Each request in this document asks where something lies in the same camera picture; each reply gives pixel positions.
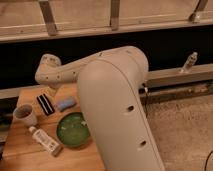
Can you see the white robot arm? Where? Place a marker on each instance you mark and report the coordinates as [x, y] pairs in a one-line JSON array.
[[108, 85]]

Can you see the blue sponge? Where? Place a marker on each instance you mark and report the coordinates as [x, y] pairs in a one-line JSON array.
[[65, 104]]

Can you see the green plate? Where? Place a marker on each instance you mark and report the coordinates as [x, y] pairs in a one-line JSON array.
[[72, 130]]

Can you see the white glue tube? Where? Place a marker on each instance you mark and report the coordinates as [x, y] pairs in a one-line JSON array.
[[49, 143]]

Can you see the white paper cup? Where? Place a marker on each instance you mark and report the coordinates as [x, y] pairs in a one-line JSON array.
[[25, 114]]

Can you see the metal frame rail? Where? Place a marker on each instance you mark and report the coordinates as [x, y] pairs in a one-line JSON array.
[[173, 76]]

